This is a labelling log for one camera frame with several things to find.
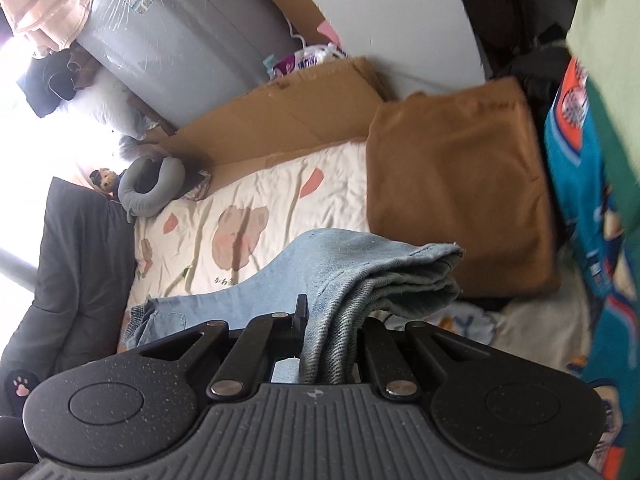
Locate light blue denim jeans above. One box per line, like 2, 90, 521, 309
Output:
124, 229, 463, 384

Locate black clothes pile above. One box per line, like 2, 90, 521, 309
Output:
17, 44, 102, 118

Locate dark grey blanket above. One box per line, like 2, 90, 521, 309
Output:
1, 178, 137, 417

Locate teal cartoon print cloth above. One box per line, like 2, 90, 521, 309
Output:
544, 58, 639, 479

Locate cream bear print bedsheet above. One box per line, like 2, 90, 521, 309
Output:
117, 136, 591, 376

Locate grey neck pillow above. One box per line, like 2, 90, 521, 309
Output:
117, 156, 186, 223

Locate small plush doll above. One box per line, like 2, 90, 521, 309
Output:
89, 168, 122, 200

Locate brown folded garment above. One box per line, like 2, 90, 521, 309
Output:
366, 77, 560, 297

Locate brown cardboard sheet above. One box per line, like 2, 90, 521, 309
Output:
142, 0, 396, 196

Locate pink cloth pile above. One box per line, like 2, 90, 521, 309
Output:
1, 0, 92, 58

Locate purple white plastic package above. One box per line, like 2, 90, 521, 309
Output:
262, 42, 347, 79

